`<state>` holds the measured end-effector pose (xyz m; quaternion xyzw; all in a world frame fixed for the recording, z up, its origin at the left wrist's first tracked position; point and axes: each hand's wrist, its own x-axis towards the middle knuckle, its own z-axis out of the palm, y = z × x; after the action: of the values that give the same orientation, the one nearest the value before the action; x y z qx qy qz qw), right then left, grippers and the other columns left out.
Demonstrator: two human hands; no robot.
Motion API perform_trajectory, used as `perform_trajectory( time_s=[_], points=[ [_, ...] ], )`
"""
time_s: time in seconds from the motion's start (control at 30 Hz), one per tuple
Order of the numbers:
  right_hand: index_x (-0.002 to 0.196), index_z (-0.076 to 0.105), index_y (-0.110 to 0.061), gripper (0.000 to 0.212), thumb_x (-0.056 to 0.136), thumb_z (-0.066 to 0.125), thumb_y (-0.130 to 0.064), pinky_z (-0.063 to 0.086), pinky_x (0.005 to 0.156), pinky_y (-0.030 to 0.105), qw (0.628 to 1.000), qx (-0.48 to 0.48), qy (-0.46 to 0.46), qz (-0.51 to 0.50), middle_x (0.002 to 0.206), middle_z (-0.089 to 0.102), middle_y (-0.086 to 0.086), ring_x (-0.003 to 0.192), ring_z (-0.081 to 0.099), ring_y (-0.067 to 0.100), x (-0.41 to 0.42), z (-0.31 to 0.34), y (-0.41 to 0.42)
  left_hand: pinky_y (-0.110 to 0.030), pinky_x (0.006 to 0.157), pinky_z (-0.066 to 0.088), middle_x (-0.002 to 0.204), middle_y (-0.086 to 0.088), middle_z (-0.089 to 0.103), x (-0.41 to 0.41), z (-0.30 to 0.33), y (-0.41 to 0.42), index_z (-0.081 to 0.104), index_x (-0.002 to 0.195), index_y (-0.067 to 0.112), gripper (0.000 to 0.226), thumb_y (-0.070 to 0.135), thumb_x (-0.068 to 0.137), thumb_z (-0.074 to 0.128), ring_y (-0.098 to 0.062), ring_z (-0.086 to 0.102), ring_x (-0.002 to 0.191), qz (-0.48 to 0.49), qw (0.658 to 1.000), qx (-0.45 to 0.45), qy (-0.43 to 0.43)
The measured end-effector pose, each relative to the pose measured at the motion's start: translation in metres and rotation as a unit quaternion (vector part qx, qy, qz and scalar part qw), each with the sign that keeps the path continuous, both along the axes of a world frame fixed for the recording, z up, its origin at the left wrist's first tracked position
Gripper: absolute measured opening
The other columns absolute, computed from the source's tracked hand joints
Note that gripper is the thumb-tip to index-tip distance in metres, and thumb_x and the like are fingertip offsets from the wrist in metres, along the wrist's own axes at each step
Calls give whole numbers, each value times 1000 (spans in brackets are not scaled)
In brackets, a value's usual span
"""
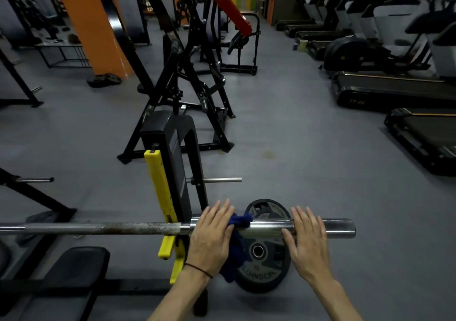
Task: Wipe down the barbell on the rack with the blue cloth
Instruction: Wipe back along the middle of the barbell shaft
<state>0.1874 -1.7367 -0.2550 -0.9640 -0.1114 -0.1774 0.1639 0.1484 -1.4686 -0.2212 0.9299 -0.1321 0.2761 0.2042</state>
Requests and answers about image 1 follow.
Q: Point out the person's right hand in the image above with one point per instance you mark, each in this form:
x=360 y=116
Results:
x=310 y=249

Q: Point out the person's left hand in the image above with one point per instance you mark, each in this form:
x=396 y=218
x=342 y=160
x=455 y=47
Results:
x=210 y=242

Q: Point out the blue cleaning cloth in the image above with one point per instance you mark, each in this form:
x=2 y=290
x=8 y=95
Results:
x=235 y=256

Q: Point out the steel barbell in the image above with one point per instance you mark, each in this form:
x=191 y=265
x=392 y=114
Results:
x=89 y=229

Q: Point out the person's left forearm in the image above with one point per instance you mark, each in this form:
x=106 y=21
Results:
x=181 y=299

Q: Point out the black weight plate white lettering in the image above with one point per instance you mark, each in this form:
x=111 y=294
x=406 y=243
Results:
x=265 y=267

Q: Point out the large black weight plate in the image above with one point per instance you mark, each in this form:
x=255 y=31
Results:
x=267 y=208

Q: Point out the yellow bar hook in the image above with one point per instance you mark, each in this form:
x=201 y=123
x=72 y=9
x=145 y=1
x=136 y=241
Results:
x=158 y=182

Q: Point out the black bench press rack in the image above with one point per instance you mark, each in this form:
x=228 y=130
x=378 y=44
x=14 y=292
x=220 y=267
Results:
x=156 y=125

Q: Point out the metal spring collar clip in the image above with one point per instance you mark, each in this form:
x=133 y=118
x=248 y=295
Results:
x=80 y=235

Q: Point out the black padded bench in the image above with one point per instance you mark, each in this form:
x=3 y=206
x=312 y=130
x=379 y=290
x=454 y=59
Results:
x=71 y=267

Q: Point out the black and red lever machine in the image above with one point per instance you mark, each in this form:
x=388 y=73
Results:
x=178 y=75

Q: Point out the grey cloth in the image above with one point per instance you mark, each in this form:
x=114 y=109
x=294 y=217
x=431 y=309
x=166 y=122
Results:
x=35 y=221

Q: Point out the small black weight plate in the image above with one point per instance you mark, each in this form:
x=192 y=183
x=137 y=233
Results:
x=113 y=78
x=96 y=81

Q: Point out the black elliptical trainer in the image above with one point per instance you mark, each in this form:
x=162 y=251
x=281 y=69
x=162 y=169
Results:
x=345 y=53

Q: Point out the pale bucket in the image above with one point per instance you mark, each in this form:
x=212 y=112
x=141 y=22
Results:
x=303 y=44

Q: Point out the wide orange pillar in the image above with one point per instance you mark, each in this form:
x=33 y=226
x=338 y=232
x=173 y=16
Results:
x=96 y=39

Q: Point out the black plate tree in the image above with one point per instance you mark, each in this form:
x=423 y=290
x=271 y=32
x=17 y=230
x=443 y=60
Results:
x=181 y=9

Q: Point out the grey panel weight machine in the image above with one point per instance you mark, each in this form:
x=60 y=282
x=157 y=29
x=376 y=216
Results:
x=132 y=14

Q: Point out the black squat rack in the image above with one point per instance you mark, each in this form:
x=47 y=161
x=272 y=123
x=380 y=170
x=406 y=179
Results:
x=21 y=82

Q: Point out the black plate-loaded machine frame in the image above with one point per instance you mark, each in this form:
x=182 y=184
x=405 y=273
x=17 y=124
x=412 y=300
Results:
x=242 y=68

